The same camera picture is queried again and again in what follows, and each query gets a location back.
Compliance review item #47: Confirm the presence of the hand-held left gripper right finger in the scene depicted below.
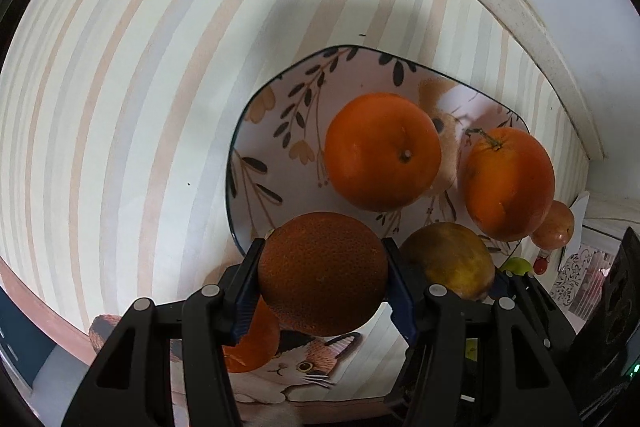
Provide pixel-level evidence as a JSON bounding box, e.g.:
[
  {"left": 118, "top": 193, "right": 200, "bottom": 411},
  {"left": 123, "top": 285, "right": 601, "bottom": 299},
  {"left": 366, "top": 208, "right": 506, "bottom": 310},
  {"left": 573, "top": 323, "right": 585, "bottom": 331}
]
[{"left": 381, "top": 237, "right": 584, "bottom": 427}]

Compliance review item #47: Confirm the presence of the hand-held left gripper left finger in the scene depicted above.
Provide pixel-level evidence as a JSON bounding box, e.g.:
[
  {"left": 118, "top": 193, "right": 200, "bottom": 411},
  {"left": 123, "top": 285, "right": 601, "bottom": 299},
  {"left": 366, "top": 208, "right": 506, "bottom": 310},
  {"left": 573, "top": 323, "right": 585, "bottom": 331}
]
[{"left": 60, "top": 238, "right": 267, "bottom": 427}]

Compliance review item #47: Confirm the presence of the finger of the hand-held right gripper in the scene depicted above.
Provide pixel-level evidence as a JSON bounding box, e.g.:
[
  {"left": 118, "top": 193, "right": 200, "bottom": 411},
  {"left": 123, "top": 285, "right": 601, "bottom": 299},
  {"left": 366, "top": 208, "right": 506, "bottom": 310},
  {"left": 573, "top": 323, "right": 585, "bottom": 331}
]
[{"left": 492, "top": 269, "right": 569, "bottom": 351}]

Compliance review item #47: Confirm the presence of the green apple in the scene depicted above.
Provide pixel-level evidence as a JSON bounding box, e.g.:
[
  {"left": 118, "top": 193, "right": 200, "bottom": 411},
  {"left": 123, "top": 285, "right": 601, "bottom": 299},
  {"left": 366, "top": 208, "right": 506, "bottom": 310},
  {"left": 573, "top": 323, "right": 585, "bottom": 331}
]
[{"left": 500, "top": 258, "right": 532, "bottom": 278}]

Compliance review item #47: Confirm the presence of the red yellow apple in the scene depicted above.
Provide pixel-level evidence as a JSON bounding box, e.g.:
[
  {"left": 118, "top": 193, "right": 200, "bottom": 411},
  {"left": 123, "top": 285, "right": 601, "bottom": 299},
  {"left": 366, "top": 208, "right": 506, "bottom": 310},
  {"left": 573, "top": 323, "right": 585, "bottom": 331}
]
[{"left": 400, "top": 222, "right": 497, "bottom": 302}]

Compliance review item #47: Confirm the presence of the large rough-skinned orange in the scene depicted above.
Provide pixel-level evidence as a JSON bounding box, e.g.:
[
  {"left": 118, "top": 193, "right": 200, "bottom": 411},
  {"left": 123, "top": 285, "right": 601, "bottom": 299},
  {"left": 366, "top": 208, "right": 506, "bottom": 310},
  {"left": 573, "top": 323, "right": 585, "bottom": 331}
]
[{"left": 257, "top": 212, "right": 392, "bottom": 337}]

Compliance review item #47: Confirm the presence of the floral print ceramic plate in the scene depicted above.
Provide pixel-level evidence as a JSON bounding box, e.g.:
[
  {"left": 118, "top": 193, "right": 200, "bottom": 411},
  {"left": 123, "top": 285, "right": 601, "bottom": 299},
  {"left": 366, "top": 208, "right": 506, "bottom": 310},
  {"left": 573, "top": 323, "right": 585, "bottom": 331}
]
[{"left": 225, "top": 44, "right": 533, "bottom": 260}]

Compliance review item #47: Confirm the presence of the small orange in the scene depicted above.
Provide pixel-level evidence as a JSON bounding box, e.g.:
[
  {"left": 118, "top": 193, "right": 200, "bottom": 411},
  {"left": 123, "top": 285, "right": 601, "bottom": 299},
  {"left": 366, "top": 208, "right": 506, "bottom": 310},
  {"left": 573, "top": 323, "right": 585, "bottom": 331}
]
[{"left": 222, "top": 297, "right": 282, "bottom": 374}]

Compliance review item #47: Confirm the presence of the orange with stem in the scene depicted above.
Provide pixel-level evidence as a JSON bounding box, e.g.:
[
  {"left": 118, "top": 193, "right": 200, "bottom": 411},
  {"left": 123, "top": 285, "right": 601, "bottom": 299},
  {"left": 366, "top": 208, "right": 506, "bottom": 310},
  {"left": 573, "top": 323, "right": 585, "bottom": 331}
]
[{"left": 460, "top": 127, "right": 556, "bottom": 242}]

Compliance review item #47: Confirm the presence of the smooth orange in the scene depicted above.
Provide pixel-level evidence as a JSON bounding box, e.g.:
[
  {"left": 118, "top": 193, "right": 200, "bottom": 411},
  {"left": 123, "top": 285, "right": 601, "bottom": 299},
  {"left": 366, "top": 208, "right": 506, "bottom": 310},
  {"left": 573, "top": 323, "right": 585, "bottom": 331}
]
[{"left": 324, "top": 93, "right": 443, "bottom": 212}]

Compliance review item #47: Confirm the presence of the striped cat print mat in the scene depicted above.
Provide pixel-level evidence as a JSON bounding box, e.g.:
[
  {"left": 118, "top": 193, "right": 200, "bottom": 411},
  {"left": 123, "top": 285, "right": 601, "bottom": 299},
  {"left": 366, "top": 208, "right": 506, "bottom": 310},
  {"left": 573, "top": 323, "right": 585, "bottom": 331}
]
[{"left": 0, "top": 0, "right": 592, "bottom": 408}]

